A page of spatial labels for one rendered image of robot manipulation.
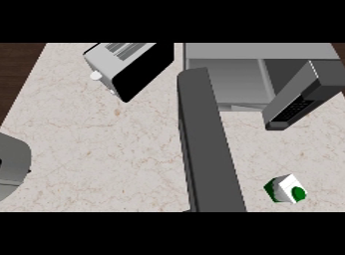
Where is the silver and black toaster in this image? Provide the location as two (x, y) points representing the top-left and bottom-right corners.
(83, 42), (175, 104)

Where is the grey microwave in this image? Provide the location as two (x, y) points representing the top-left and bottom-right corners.
(182, 42), (345, 131)

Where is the white and green milk carton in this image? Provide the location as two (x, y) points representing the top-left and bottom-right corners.
(262, 173), (309, 203)

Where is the dark grey microwave door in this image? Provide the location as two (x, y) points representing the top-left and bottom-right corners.
(175, 67), (247, 213)

